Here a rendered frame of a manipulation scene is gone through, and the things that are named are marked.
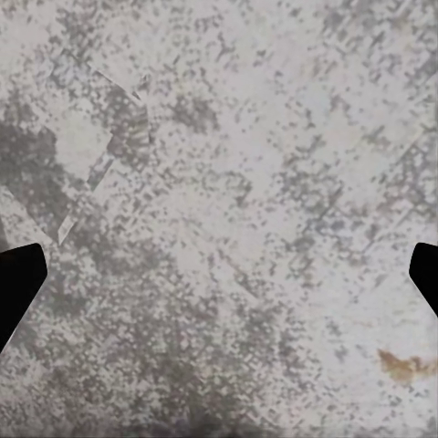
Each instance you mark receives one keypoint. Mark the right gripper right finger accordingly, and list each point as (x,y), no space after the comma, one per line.
(424,272)

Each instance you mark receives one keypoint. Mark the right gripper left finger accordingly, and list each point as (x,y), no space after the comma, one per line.
(23,271)

